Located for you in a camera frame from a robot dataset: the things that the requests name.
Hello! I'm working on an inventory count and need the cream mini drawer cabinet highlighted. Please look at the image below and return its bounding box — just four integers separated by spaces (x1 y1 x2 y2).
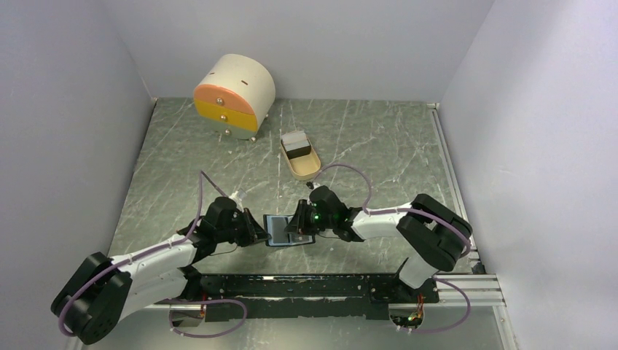
193 54 275 141

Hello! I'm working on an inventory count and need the black leather card holder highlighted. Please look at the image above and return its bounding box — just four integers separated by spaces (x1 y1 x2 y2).
262 214 317 249

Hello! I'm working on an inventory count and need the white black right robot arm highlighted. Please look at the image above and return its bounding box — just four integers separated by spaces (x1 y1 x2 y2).
284 186 473 302

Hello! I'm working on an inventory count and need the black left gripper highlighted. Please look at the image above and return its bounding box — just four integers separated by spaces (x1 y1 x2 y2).
216 207 271 247

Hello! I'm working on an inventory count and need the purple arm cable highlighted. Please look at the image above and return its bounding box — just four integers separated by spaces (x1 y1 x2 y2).
58 170 249 339
306 163 473 335

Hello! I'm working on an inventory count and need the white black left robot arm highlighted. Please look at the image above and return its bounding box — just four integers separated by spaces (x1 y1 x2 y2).
50 197 268 345

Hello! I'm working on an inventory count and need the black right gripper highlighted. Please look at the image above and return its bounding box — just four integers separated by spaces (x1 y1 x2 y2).
283 199 335 236

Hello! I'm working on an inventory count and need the stack of credit cards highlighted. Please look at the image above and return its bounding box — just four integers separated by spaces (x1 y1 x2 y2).
281 131 311 159

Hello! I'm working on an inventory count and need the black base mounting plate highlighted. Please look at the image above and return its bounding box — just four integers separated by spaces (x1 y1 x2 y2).
164 273 439 322

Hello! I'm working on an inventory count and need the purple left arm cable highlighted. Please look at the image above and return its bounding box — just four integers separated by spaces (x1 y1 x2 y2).
58 170 249 339

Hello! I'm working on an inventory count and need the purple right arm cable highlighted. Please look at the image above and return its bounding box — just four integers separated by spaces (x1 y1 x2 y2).
306 163 473 335

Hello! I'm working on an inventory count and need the beige oval plastic tray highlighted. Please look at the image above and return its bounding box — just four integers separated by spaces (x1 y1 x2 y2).
280 135 321 180

